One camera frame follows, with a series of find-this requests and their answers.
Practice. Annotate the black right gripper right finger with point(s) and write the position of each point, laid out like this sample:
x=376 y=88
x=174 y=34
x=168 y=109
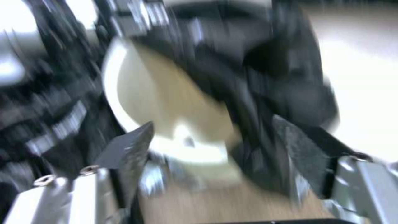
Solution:
x=298 y=154

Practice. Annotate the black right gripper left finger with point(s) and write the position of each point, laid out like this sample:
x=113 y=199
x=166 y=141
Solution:
x=124 y=149

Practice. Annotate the black plastic trash bag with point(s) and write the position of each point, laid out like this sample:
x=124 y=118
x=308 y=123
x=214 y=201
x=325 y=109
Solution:
x=267 y=77

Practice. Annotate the white round trash bin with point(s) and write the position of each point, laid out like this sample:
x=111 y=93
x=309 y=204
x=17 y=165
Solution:
x=161 y=98

